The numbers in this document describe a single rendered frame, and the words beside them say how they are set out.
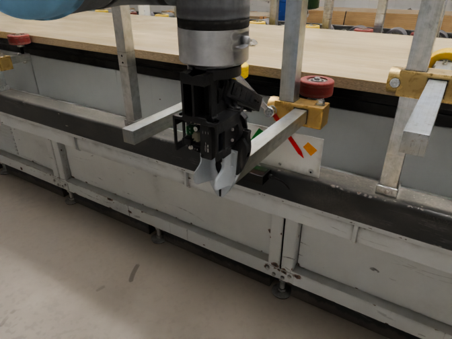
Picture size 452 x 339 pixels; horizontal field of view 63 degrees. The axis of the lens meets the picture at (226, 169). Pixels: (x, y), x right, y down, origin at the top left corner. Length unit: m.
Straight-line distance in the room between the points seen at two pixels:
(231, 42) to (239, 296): 1.22
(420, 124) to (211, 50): 0.28
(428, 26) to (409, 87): 0.11
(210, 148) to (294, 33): 0.42
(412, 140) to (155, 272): 1.33
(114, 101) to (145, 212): 0.51
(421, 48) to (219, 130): 0.44
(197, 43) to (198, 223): 1.20
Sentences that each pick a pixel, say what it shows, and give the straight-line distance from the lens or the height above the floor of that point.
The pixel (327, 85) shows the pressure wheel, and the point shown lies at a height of 0.90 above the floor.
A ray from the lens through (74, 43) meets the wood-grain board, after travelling 1.56.
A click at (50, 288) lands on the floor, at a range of 1.72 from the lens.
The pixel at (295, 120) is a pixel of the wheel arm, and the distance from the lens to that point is 0.79.
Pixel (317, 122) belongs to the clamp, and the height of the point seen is 0.84.
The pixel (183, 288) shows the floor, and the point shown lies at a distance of 1.58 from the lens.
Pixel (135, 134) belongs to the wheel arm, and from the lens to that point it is 0.75.
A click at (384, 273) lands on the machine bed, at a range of 1.33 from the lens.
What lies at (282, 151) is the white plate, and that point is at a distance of 0.91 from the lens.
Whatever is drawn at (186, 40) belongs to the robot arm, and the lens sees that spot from 0.47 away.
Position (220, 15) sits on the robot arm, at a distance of 0.45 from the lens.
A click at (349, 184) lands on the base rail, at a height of 0.70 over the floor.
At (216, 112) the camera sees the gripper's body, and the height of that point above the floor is 0.97.
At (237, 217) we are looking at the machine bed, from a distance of 1.44.
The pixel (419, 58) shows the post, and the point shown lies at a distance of 0.78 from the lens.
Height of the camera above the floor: 1.14
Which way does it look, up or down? 28 degrees down
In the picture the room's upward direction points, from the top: straight up
